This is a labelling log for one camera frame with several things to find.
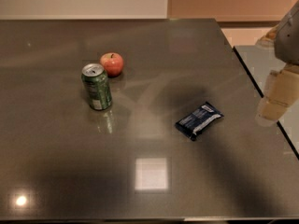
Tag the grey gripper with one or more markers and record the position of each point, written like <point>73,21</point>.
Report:
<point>288,41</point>

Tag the red apple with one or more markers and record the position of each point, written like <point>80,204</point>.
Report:
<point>113,63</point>

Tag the green soda can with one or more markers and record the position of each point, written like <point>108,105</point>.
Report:
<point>95,80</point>

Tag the dark blue rxbar wrapper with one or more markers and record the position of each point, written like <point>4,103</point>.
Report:
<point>193,124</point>

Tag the grey side table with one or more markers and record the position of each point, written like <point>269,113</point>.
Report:
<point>262,66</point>

